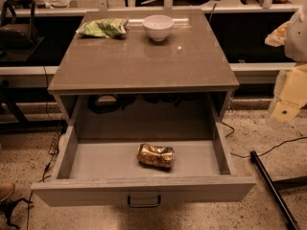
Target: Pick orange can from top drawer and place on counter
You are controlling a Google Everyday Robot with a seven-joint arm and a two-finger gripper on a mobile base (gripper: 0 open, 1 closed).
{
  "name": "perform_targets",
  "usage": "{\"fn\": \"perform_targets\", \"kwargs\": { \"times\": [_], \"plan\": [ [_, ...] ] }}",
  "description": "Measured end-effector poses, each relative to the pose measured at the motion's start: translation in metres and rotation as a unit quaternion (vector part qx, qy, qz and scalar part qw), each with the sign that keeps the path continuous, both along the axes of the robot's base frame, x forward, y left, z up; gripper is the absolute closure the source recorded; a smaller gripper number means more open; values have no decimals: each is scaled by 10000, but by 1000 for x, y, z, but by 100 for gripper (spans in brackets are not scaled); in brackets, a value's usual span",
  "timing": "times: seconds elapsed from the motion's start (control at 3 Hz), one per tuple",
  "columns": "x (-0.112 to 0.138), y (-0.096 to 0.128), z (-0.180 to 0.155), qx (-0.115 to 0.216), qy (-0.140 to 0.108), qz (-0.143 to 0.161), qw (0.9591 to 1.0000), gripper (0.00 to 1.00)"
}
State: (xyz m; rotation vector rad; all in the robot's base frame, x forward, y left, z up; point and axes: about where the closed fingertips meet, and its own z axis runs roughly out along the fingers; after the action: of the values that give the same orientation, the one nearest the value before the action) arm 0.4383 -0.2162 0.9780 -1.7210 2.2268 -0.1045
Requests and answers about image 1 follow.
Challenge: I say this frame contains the brown shoe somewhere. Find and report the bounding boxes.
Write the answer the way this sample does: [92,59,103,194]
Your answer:
[0,183,15,201]

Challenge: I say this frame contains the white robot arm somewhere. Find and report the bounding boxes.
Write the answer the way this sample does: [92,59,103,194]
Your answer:
[265,5,307,127]

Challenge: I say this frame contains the black drawer handle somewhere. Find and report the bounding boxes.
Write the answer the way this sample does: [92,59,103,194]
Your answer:
[127,195,161,209]

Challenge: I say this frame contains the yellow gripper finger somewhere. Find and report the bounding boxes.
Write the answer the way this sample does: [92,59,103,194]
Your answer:
[267,100,300,127]

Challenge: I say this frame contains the green chip bag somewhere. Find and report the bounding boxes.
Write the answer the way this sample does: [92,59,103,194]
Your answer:
[76,18,129,38]

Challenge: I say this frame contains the black coiled cable behind cabinet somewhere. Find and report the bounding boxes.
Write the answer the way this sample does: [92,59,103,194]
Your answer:
[87,94,123,115]

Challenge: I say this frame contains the open grey top drawer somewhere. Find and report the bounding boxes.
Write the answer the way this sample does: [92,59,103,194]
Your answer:
[32,94,254,206]

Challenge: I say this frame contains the grey cabinet with glossy top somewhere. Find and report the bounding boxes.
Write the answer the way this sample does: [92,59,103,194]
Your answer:
[48,10,239,119]

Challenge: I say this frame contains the black pole on floor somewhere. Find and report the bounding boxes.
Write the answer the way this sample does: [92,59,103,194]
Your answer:
[250,151,300,230]

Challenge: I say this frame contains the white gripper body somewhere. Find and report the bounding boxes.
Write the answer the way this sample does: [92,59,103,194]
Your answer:
[279,63,307,107]

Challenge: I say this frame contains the white bowl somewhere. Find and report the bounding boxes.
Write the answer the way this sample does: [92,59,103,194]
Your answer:
[142,15,174,41]

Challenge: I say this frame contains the black cable at left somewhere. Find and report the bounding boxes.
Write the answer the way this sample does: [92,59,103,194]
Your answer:
[25,65,65,230]

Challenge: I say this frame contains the dark chair at left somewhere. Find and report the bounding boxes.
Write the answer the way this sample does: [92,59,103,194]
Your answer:
[0,0,43,62]

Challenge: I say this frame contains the black cable on floor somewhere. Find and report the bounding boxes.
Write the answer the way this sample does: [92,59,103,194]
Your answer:
[222,121,307,159]

